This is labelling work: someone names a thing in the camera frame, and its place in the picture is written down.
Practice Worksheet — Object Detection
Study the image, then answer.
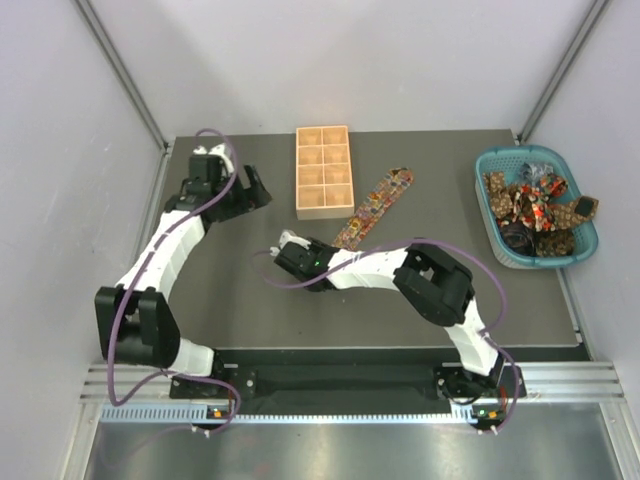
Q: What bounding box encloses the blue grey tie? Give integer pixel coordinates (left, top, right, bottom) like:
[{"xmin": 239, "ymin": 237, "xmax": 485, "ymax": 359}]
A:
[{"xmin": 517, "ymin": 162, "xmax": 554, "ymax": 185}]

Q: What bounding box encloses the red floral tie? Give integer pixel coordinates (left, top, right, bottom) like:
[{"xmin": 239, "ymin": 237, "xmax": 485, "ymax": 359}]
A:
[{"xmin": 512, "ymin": 174, "xmax": 568, "ymax": 232}]

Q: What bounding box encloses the colourful banana print tie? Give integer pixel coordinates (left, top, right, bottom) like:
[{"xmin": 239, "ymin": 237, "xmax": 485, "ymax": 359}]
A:
[{"xmin": 332, "ymin": 167, "xmax": 414, "ymax": 251}]

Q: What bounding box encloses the wooden eight-compartment box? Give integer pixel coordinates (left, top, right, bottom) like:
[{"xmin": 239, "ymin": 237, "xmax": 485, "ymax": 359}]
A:
[{"xmin": 295, "ymin": 125, "xmax": 355, "ymax": 221}]

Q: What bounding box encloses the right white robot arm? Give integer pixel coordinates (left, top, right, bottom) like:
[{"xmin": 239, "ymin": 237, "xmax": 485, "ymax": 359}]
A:
[{"xmin": 270, "ymin": 231, "xmax": 504, "ymax": 399}]

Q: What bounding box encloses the purple cable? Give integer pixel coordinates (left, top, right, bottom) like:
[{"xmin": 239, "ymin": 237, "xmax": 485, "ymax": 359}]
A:
[
  {"xmin": 107, "ymin": 128, "xmax": 244, "ymax": 434},
  {"xmin": 249, "ymin": 238, "xmax": 524, "ymax": 434}
]

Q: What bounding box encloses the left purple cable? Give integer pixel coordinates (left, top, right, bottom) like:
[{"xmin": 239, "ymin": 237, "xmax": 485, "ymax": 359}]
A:
[{"xmin": 107, "ymin": 128, "xmax": 244, "ymax": 434}]

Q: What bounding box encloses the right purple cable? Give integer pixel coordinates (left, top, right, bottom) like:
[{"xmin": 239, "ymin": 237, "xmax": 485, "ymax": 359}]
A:
[{"xmin": 249, "ymin": 238, "xmax": 524, "ymax": 434}]

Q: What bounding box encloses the dark rolled tie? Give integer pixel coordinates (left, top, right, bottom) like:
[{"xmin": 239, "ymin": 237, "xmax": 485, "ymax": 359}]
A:
[{"xmin": 499, "ymin": 222, "xmax": 536, "ymax": 257}]

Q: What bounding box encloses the grey slotted cable duct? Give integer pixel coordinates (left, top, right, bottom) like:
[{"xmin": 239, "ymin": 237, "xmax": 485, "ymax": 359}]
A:
[{"xmin": 100, "ymin": 402, "xmax": 498, "ymax": 425}]

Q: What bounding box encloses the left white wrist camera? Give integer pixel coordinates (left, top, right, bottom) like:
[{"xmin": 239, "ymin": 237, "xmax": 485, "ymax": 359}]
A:
[{"xmin": 193, "ymin": 143, "xmax": 236, "ymax": 176}]

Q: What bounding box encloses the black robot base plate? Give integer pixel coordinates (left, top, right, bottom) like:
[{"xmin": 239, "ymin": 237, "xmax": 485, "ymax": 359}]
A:
[{"xmin": 169, "ymin": 349, "xmax": 526, "ymax": 407}]

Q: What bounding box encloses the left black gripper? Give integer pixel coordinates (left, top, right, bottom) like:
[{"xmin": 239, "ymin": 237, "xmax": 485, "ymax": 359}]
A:
[{"xmin": 212, "ymin": 162, "xmax": 272, "ymax": 222}]

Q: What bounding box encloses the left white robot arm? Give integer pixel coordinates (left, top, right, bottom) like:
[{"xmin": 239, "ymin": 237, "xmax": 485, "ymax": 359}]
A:
[{"xmin": 94, "ymin": 144, "xmax": 272, "ymax": 397}]

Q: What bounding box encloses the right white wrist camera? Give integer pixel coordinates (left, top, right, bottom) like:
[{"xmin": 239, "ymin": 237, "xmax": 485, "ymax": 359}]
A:
[{"xmin": 269, "ymin": 229, "xmax": 311, "ymax": 257}]

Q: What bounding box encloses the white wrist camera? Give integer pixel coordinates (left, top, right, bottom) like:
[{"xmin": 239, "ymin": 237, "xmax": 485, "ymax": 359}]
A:
[
  {"xmin": 269, "ymin": 229, "xmax": 311, "ymax": 257},
  {"xmin": 193, "ymin": 143, "xmax": 236, "ymax": 176}
]

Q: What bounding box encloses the teal plastic basket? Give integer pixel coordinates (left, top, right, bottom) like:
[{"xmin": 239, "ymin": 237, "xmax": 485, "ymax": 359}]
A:
[{"xmin": 475, "ymin": 145, "xmax": 598, "ymax": 269}]

